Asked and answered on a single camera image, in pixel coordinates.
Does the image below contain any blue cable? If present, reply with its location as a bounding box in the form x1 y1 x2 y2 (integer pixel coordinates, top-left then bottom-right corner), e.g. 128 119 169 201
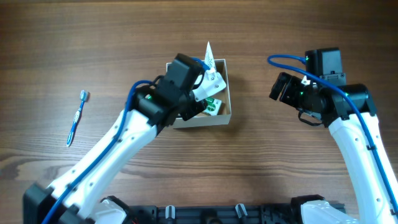
266 54 398 215
40 57 211 224

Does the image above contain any right blue cable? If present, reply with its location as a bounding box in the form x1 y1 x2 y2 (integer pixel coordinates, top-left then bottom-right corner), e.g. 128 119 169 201
266 54 398 215

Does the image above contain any green soap box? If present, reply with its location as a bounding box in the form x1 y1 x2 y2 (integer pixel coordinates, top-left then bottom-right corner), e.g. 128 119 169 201
203 97 222 116

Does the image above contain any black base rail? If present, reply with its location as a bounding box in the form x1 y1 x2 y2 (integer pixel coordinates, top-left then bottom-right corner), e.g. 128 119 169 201
127 203 303 224

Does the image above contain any blue white toothbrush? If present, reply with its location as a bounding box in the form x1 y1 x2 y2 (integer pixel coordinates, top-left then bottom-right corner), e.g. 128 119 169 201
66 90 89 147

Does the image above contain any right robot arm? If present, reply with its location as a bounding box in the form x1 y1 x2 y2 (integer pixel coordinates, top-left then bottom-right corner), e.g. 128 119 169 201
267 48 397 223

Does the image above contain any white cardboard box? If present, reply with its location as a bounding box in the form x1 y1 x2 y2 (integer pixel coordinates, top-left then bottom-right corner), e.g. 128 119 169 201
172 59 232 129

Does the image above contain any left blue cable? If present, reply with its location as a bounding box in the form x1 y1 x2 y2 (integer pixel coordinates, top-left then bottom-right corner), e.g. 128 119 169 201
40 57 211 224

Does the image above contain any white cream tube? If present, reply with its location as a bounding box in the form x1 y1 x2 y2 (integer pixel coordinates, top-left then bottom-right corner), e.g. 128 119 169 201
204 42 216 68

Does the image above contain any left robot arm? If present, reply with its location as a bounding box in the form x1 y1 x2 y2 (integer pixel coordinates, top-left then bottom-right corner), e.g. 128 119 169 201
22 54 218 223

